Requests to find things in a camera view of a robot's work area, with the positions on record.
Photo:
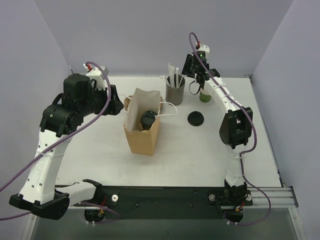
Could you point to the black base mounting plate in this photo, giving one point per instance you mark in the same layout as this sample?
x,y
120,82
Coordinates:
x,y
164,203

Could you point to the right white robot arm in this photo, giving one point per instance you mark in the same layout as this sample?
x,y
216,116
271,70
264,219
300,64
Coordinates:
x,y
235,129

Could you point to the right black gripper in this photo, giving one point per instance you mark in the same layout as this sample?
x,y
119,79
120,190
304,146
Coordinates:
x,y
188,66

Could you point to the grey cylindrical straw holder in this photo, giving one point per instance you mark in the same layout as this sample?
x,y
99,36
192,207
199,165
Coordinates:
x,y
175,95

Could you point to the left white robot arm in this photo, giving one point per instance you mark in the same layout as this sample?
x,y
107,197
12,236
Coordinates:
x,y
60,121

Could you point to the brown paper bag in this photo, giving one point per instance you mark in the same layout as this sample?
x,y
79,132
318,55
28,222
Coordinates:
x,y
139,141

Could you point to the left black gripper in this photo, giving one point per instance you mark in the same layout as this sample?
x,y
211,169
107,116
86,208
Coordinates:
x,y
111,97

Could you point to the black plastic cup lid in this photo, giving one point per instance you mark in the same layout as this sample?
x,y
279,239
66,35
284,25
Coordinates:
x,y
147,119

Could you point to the wrapped white straw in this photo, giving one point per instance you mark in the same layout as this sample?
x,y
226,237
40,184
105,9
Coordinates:
x,y
171,71
177,77
167,80

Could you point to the aluminium rail frame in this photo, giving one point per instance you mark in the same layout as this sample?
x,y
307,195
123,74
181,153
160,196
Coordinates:
x,y
275,197

